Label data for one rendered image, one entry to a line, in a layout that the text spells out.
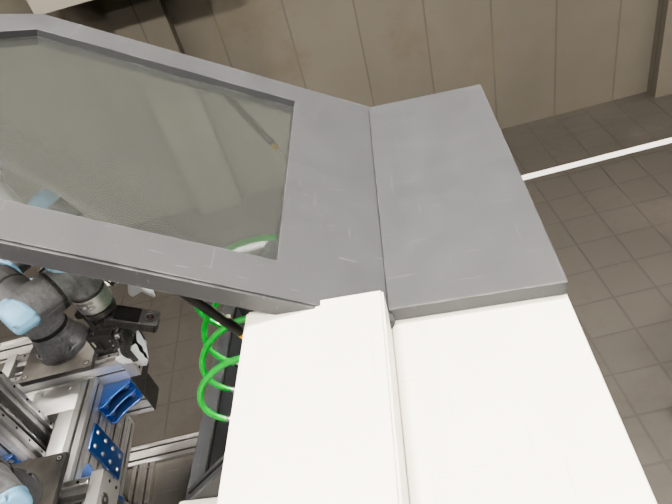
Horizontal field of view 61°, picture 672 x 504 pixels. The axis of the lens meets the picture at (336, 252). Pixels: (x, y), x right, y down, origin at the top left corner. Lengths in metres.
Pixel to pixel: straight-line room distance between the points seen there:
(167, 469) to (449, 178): 1.79
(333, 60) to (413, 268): 2.85
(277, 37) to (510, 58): 1.48
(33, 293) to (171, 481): 1.43
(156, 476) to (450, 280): 1.84
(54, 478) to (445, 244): 1.10
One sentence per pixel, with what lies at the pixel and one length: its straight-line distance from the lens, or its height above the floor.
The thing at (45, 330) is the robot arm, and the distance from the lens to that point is 1.83.
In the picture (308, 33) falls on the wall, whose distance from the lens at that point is 3.67.
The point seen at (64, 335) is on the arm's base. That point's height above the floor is 1.11.
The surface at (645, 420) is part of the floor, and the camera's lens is 2.62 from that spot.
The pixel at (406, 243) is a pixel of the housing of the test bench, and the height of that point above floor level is 1.50.
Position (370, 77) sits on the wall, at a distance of 3.82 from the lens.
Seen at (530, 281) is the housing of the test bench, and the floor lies 1.50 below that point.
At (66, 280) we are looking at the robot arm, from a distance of 1.25.
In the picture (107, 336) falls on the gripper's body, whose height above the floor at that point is 1.35.
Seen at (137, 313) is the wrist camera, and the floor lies 1.37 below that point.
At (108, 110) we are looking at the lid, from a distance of 1.26.
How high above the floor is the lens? 2.17
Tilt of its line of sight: 40 degrees down
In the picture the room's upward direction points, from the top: 17 degrees counter-clockwise
